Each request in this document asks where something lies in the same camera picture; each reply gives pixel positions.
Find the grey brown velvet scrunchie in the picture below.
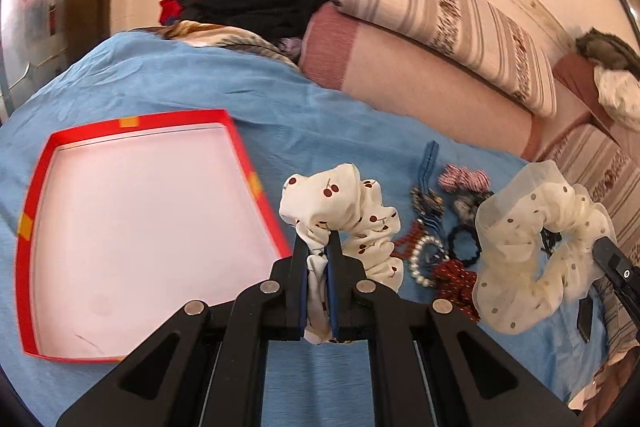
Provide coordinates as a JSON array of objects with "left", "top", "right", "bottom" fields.
[{"left": 454, "top": 191, "right": 494, "bottom": 225}]

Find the blue bed blanket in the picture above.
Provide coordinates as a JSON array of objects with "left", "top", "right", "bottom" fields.
[{"left": 0, "top": 29, "right": 622, "bottom": 427}]

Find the patterned beige fabric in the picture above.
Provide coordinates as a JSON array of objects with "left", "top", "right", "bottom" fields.
[{"left": 144, "top": 20, "right": 298, "bottom": 69}]

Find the black elastic hair tie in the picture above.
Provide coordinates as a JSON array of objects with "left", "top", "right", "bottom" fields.
[{"left": 446, "top": 224, "right": 484, "bottom": 269}]

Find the large white pearl bracelet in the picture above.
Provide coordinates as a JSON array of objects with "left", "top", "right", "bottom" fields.
[{"left": 408, "top": 233, "right": 449, "bottom": 290}]

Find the olive green garment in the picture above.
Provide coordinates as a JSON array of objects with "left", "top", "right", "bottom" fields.
[{"left": 575, "top": 28, "right": 640, "bottom": 78}]

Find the white crumpled garment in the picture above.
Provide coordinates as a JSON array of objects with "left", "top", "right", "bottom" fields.
[{"left": 593, "top": 65, "right": 640, "bottom": 132}]

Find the red cardboard box lid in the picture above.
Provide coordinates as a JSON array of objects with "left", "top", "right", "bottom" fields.
[{"left": 15, "top": 109, "right": 288, "bottom": 362}]

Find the glass panel door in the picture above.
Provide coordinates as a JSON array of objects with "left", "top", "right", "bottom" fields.
[{"left": 0, "top": 0, "right": 116, "bottom": 118}]

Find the blue striped watch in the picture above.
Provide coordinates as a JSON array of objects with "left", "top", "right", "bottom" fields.
[{"left": 411, "top": 141, "right": 445, "bottom": 236}]

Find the pile of dark clothes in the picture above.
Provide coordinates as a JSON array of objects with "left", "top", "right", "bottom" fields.
[{"left": 160, "top": 0, "right": 329, "bottom": 42}]

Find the white cherry print scrunchie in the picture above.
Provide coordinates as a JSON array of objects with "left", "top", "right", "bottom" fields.
[{"left": 279, "top": 164, "right": 404, "bottom": 345}]

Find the striped floral pillow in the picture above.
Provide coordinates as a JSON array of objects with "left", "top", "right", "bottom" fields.
[{"left": 331, "top": 0, "right": 556, "bottom": 117}]

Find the red white plaid scrunchie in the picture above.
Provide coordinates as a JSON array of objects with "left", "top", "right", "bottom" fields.
[{"left": 438, "top": 164, "right": 490, "bottom": 193}]

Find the pink bolster cushion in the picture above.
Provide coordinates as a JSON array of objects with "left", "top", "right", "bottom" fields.
[{"left": 299, "top": 3, "right": 590, "bottom": 160}]

